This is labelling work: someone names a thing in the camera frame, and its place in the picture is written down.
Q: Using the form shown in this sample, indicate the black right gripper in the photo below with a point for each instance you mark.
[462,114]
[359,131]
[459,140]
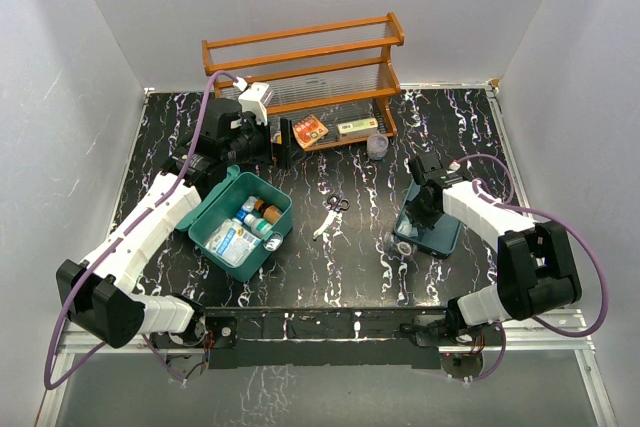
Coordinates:
[418,217]

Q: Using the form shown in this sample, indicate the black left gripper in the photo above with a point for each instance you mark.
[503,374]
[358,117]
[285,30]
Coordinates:
[249,121]

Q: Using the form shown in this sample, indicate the white blue card packet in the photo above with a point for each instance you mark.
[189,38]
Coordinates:
[406,228]

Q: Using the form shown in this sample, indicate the blue divided tray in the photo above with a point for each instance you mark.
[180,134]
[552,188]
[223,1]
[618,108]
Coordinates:
[439,242]

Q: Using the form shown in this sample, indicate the brown orange-capped syrup bottle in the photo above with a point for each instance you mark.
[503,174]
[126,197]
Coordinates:
[269,212]

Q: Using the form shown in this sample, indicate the blue white small tube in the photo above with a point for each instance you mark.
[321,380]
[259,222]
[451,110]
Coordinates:
[246,208]

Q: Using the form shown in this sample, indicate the green medicine kit box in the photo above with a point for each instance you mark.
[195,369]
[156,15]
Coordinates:
[222,203]

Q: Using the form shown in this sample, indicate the white green medicine bottle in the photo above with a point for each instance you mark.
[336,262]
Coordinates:
[257,225]

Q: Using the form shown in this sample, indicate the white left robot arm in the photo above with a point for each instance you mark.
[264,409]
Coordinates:
[97,294]

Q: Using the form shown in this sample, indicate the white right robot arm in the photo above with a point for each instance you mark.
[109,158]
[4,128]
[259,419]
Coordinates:
[536,270]

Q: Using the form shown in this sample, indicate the orange patterned medicine box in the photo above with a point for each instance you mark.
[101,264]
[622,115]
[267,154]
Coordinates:
[308,131]

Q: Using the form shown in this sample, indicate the cream long medicine box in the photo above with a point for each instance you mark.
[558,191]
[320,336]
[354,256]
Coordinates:
[357,129]

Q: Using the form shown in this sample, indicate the orange wooden shelf rack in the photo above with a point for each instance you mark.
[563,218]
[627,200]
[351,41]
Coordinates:
[339,72]

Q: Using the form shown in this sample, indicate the clear round plastic jar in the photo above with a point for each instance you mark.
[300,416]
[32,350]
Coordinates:
[377,146]

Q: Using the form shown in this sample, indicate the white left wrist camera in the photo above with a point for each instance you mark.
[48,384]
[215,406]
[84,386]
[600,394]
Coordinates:
[254,98]

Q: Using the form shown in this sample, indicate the black handled scissors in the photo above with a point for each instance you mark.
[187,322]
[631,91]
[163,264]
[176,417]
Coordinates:
[336,204]

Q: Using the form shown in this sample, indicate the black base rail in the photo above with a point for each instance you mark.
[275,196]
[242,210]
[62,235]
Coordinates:
[230,338]

